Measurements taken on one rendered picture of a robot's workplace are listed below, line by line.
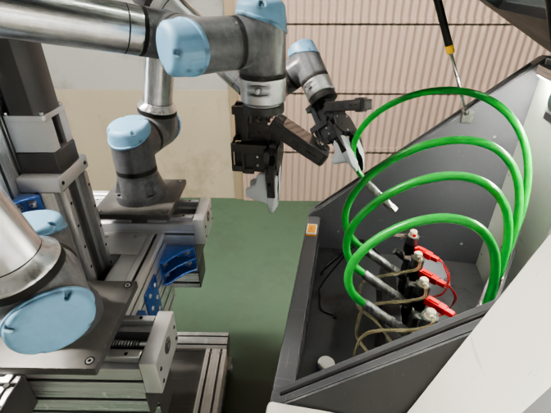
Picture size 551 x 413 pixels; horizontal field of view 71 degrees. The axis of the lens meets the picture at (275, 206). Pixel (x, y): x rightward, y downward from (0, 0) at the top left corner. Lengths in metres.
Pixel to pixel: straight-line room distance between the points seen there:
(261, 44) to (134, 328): 0.62
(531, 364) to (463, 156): 0.78
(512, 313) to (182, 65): 0.51
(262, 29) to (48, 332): 0.52
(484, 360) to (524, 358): 0.07
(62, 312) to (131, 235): 0.65
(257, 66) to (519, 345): 0.49
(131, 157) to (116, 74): 2.04
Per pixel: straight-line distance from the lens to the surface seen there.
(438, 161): 1.18
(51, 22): 0.64
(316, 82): 1.00
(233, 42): 0.58
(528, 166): 0.88
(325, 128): 0.98
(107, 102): 3.21
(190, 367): 1.78
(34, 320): 0.61
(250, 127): 0.67
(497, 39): 3.15
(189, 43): 0.56
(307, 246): 1.11
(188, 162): 3.20
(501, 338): 0.54
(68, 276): 0.62
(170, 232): 1.21
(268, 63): 0.62
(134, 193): 1.17
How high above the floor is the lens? 1.62
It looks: 31 degrees down
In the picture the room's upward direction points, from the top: straight up
